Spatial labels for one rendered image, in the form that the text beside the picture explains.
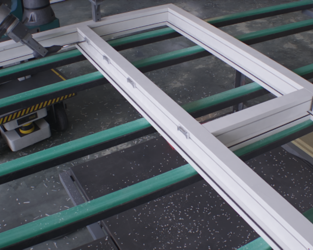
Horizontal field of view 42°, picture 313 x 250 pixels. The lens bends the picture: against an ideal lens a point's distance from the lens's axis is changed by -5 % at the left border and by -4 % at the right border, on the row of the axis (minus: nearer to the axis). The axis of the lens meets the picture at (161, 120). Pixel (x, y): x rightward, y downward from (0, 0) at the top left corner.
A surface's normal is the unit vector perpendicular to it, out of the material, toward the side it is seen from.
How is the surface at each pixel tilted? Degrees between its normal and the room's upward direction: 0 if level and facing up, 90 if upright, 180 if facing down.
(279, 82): 90
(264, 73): 90
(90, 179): 0
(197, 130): 0
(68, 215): 0
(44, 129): 90
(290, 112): 90
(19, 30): 65
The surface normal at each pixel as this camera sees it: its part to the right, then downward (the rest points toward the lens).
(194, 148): -0.87, 0.29
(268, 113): 0.50, 0.48
